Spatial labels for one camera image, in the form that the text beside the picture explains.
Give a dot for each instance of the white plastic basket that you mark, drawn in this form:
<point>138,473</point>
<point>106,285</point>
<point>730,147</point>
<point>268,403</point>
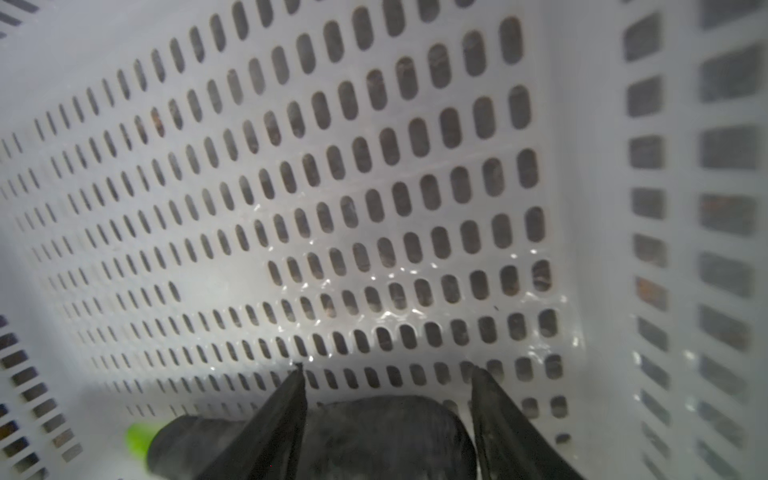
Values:
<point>196,195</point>

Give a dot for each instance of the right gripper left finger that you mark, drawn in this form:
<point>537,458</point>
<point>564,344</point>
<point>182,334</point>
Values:
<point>269,445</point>

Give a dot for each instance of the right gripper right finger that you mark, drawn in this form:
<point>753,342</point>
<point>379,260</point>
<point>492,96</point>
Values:
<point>508,445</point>

